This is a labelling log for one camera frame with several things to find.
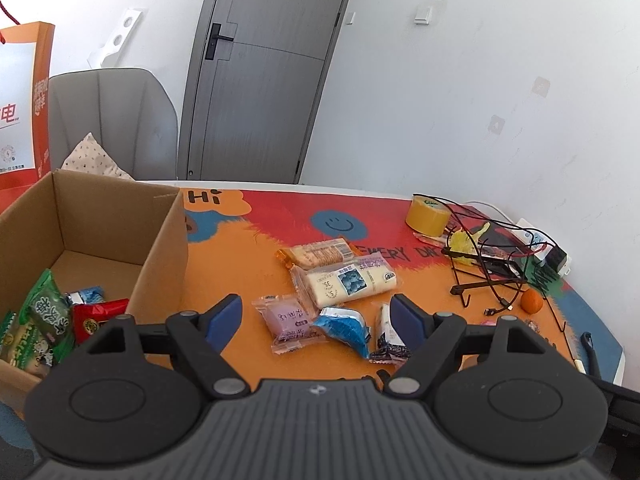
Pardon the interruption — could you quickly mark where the yellow tape roll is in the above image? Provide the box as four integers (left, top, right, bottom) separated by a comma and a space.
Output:
405, 195, 453, 239

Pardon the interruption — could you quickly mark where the white cake packet blue picture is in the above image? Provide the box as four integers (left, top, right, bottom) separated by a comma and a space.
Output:
290, 254, 400, 310

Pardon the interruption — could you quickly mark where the yellow plastic clip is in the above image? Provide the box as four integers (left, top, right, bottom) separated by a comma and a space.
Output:
446, 222, 493, 262

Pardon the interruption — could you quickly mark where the bright green snack packet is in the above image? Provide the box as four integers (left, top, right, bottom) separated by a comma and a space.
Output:
17, 269, 76, 356

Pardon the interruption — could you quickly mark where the white power strip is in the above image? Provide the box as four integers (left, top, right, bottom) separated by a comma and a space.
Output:
515, 217, 572, 279

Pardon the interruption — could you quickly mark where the grey padded chair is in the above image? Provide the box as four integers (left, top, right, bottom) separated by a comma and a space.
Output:
47, 67, 180, 181

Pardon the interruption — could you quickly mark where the brown cardboard box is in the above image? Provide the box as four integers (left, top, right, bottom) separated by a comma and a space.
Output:
0, 170, 190, 418

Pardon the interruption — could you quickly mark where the black wire stand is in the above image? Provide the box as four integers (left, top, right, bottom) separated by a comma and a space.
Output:
447, 210, 571, 334

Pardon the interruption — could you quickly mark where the dotted beige cushion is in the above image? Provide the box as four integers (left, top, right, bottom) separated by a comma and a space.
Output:
60, 132, 135, 181

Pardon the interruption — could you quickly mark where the purple cake packet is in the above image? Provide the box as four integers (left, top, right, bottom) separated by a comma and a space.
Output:
251, 294, 328, 356

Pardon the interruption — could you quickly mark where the blue and white snack packet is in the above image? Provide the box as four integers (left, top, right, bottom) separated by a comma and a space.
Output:
75, 286, 107, 306

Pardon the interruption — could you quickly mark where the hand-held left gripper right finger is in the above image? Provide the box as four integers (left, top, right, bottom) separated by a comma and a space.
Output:
382, 294, 551, 401

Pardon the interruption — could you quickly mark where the orange red snack packet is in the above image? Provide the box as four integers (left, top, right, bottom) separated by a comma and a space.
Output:
71, 299, 131, 346

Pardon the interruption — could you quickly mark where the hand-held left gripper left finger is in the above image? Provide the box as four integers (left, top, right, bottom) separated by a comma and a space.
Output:
87, 294, 251, 401

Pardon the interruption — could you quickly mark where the black door handle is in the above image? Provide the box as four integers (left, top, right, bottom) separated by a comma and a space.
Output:
205, 22, 236, 61

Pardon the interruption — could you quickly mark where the black and white snack packet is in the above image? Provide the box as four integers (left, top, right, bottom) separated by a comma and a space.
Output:
369, 302, 412, 364

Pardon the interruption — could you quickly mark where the black wire rack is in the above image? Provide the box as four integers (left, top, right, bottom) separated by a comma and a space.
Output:
412, 192, 557, 319

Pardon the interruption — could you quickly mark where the orange white paper bag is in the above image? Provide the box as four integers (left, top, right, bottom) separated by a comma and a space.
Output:
0, 2, 56, 213

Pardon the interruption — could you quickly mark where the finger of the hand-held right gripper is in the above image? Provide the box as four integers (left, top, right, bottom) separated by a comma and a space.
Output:
592, 376, 640, 402

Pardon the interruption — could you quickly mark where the black peeler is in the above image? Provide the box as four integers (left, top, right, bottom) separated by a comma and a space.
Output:
581, 331, 603, 378

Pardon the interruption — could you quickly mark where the white perforated wall bracket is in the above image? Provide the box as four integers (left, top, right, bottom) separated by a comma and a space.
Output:
86, 7, 150, 68

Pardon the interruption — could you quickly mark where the green beige cake packet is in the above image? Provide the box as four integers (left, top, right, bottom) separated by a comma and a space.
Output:
0, 310, 63, 377

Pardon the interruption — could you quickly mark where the tan cracker packet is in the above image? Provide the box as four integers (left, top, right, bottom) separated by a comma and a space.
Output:
276, 239, 355, 270

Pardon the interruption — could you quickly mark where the black plug charger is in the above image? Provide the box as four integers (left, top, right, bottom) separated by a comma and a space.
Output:
542, 247, 569, 272

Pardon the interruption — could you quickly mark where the dark flat pouch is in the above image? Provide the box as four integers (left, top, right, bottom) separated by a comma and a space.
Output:
477, 225, 536, 276

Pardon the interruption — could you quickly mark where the grey door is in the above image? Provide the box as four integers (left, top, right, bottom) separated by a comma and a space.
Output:
177, 0, 362, 185

